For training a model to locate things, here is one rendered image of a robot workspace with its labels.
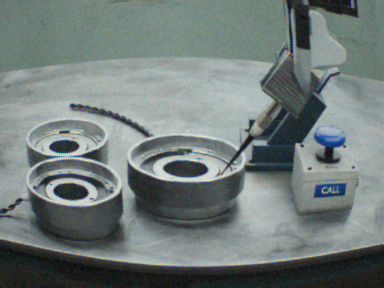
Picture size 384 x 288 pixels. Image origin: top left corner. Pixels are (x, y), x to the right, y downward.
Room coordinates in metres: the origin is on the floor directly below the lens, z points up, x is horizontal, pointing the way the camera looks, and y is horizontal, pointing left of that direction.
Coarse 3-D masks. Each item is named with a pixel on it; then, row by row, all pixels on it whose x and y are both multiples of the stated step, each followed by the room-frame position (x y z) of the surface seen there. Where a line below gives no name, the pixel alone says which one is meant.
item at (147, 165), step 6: (180, 150) 0.73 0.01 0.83; (186, 150) 0.73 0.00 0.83; (150, 156) 0.71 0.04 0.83; (156, 156) 0.72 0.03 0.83; (162, 156) 0.72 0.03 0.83; (168, 156) 0.72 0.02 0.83; (144, 162) 0.70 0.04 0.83; (150, 162) 0.70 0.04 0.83; (144, 168) 0.69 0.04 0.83; (150, 168) 0.69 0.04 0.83
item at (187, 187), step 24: (144, 144) 0.72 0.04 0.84; (168, 144) 0.74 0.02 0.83; (192, 144) 0.74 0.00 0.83; (216, 144) 0.73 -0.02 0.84; (168, 168) 0.70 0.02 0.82; (192, 168) 0.71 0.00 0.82; (216, 168) 0.69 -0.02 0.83; (240, 168) 0.67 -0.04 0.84; (144, 192) 0.65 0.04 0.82; (168, 192) 0.64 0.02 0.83; (192, 192) 0.64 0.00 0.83; (216, 192) 0.64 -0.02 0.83; (240, 192) 0.67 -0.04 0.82; (168, 216) 0.65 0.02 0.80; (192, 216) 0.64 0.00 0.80
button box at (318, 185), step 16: (304, 144) 0.72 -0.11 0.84; (304, 160) 0.68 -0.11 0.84; (320, 160) 0.68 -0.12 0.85; (336, 160) 0.67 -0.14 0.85; (352, 160) 0.68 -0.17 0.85; (304, 176) 0.65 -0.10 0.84; (320, 176) 0.65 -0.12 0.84; (336, 176) 0.65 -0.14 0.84; (352, 176) 0.65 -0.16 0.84; (304, 192) 0.65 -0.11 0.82; (320, 192) 0.65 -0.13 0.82; (336, 192) 0.65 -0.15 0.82; (352, 192) 0.65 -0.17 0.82; (304, 208) 0.65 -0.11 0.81; (320, 208) 0.65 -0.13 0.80; (336, 208) 0.65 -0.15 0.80
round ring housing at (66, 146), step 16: (48, 128) 0.77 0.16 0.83; (64, 128) 0.78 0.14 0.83; (80, 128) 0.77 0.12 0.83; (96, 128) 0.76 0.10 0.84; (32, 144) 0.73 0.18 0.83; (48, 144) 0.73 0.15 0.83; (64, 144) 0.75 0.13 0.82; (80, 144) 0.73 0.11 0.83; (96, 144) 0.74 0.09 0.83; (32, 160) 0.69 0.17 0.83; (96, 160) 0.70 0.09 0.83
